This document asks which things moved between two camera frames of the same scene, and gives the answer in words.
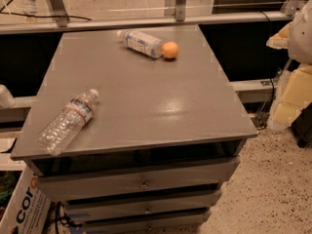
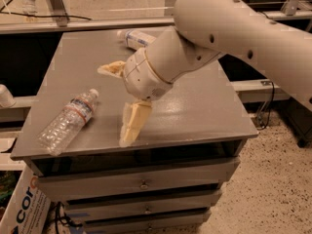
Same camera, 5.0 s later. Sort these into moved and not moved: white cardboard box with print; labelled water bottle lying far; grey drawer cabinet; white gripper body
Moved: white gripper body
Not moved: white cardboard box with print; labelled water bottle lying far; grey drawer cabinet
